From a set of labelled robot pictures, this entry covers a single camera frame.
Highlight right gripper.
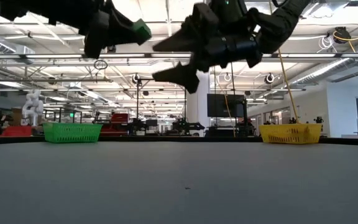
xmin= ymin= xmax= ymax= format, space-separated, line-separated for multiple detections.
xmin=152 ymin=2 xmax=264 ymax=95

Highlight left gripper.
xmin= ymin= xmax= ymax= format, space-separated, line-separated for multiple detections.
xmin=50 ymin=0 xmax=143 ymax=48

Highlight large green block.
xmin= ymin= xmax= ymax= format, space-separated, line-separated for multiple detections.
xmin=131 ymin=17 xmax=153 ymax=44

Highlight white column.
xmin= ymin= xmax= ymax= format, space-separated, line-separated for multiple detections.
xmin=186 ymin=71 xmax=211 ymax=138

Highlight green plastic basket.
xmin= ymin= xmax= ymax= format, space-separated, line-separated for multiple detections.
xmin=42 ymin=122 xmax=104 ymax=144

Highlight white robot figure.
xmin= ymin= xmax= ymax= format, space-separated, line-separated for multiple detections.
xmin=21 ymin=89 xmax=45 ymax=127

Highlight yellow plastic basket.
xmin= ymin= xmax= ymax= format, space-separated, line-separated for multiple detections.
xmin=259 ymin=123 xmax=323 ymax=145

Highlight cardboard box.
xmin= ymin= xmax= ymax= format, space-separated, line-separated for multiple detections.
xmin=11 ymin=107 xmax=24 ymax=125

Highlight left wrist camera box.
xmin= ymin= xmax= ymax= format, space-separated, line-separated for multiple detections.
xmin=84 ymin=9 xmax=110 ymax=60

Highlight black frame stand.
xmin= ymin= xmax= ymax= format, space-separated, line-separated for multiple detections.
xmin=136 ymin=77 xmax=188 ymax=138

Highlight hanging cable loop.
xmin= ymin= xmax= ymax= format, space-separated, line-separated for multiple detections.
xmin=93 ymin=59 xmax=109 ymax=70

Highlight black wall monitor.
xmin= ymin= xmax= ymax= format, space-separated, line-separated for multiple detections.
xmin=206 ymin=93 xmax=246 ymax=118

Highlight black table side rail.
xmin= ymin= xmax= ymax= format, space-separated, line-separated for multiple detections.
xmin=0 ymin=135 xmax=358 ymax=146

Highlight yellow hanging cable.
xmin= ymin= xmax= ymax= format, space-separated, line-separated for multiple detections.
xmin=277 ymin=49 xmax=300 ymax=124

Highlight white coiled cable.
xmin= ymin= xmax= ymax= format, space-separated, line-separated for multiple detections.
xmin=317 ymin=35 xmax=335 ymax=52

